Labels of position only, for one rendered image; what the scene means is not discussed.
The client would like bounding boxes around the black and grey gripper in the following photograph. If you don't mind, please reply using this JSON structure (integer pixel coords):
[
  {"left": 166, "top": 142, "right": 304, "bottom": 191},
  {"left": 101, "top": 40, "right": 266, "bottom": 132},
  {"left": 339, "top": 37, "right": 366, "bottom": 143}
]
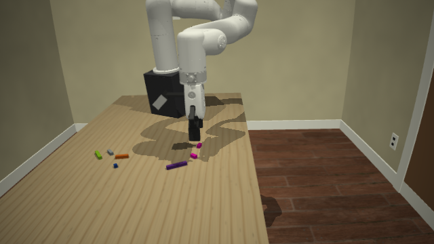
[{"left": 180, "top": 80, "right": 207, "bottom": 141}]

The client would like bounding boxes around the orange rectangular bar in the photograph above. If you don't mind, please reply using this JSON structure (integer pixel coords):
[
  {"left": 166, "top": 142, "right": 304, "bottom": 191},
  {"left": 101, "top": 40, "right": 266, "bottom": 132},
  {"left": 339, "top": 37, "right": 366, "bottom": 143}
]
[{"left": 115, "top": 154, "right": 129, "bottom": 159}]

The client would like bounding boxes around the purple rod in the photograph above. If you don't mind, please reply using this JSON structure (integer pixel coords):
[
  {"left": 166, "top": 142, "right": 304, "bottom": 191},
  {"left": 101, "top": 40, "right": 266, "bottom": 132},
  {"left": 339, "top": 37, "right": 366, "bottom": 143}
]
[{"left": 166, "top": 161, "right": 187, "bottom": 170}]

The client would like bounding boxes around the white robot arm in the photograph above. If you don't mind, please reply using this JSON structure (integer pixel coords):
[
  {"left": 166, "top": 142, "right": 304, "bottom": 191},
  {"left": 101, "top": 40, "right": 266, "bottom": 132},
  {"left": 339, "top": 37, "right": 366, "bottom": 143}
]
[{"left": 145, "top": 0, "right": 258, "bottom": 83}]

